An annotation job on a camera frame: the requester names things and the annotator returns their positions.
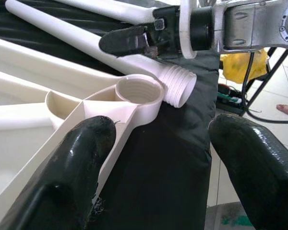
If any black cable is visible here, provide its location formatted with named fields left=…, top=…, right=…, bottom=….
left=241, top=51, right=288, bottom=124

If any black metal table frame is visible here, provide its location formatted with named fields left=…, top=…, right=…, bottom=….
left=240, top=46, right=288, bottom=117

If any white plastic table top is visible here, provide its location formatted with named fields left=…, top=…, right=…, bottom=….
left=0, top=35, right=169, bottom=216

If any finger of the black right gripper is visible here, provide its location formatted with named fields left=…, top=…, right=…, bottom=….
left=98, top=25, right=149, bottom=58

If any white plastic table leg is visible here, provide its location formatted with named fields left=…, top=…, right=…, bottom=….
left=60, top=0, right=156, bottom=24
left=5, top=0, right=197, bottom=108

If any yellow plastic bag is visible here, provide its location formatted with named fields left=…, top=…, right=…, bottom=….
left=220, top=49, right=269, bottom=84

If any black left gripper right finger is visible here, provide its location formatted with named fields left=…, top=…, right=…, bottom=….
left=208, top=114, right=288, bottom=230

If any bare human foot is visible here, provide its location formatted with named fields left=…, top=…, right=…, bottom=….
left=276, top=104, right=288, bottom=118

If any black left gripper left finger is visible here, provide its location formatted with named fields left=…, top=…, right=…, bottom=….
left=0, top=115, right=117, bottom=230

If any black table cloth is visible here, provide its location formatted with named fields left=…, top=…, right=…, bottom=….
left=0, top=0, right=221, bottom=230

